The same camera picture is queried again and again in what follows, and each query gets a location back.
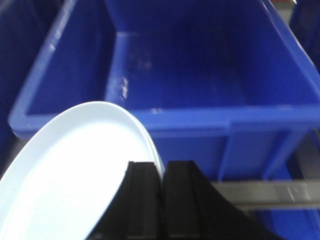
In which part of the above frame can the blue plastic bin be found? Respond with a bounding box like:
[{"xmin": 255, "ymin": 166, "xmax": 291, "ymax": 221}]
[
  {"xmin": 8, "ymin": 0, "xmax": 320, "ymax": 181},
  {"xmin": 289, "ymin": 0, "xmax": 320, "ymax": 70},
  {"xmin": 0, "ymin": 0, "xmax": 72, "ymax": 174}
]

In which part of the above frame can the left blue plastic bin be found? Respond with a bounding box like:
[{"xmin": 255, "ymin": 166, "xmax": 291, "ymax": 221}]
[{"xmin": 0, "ymin": 0, "xmax": 72, "ymax": 174}]

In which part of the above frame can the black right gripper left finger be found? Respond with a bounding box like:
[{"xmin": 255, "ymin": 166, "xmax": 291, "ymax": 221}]
[{"xmin": 86, "ymin": 161, "xmax": 161, "ymax": 240}]

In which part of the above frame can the right centre blue plastic bin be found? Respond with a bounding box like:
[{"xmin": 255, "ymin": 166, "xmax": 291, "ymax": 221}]
[{"xmin": 289, "ymin": 0, "xmax": 320, "ymax": 70}]

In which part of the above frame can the middle blue plastic bin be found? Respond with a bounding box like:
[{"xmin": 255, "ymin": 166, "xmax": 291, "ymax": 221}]
[{"xmin": 8, "ymin": 0, "xmax": 320, "ymax": 181}]

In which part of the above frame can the light blue plate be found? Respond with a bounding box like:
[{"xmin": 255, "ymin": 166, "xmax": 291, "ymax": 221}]
[
  {"xmin": 129, "ymin": 113, "xmax": 165, "ymax": 182},
  {"xmin": 0, "ymin": 101, "xmax": 154, "ymax": 240}
]

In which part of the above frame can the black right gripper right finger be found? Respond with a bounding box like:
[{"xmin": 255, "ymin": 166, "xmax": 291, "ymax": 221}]
[{"xmin": 163, "ymin": 160, "xmax": 280, "ymax": 240}]

